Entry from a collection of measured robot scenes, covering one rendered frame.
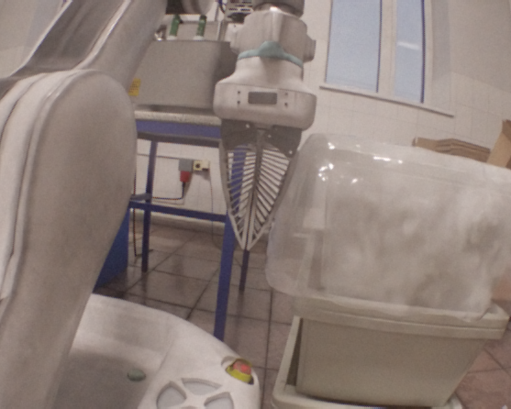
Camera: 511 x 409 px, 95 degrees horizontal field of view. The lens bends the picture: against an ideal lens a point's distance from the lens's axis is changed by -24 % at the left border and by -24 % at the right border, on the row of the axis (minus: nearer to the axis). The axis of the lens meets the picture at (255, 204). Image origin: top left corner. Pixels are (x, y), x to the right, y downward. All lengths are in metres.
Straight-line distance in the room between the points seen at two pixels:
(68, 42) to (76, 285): 0.26
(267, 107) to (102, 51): 0.18
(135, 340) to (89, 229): 0.36
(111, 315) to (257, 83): 0.46
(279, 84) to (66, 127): 0.19
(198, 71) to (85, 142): 0.80
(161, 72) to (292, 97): 0.78
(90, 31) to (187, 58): 0.68
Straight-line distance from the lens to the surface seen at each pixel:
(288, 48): 0.31
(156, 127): 0.84
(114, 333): 0.59
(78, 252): 0.24
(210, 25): 1.35
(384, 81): 3.26
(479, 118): 3.25
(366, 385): 0.62
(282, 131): 0.30
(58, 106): 0.21
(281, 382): 0.64
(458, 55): 3.31
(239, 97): 0.29
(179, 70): 1.02
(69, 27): 0.41
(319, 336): 0.53
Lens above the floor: 0.64
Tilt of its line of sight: 8 degrees down
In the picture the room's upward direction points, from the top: 8 degrees clockwise
